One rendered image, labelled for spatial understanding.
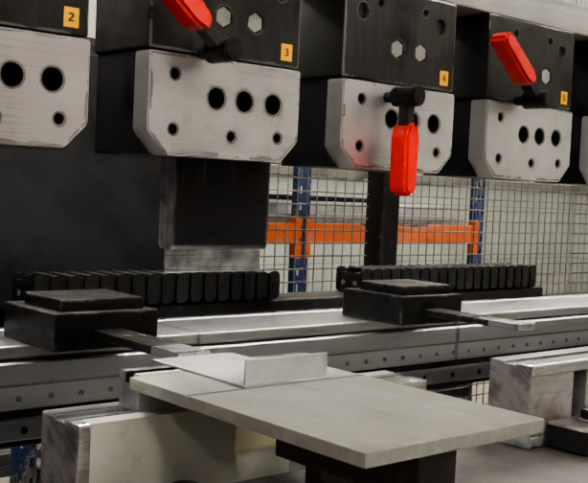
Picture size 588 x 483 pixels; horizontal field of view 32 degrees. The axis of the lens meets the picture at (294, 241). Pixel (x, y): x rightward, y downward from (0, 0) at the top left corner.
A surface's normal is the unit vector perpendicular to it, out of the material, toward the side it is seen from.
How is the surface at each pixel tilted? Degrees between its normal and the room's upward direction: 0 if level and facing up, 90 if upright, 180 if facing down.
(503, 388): 90
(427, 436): 0
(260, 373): 90
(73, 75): 90
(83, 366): 90
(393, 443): 0
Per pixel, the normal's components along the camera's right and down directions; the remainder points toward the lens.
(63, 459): -0.76, 0.00
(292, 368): 0.65, 0.07
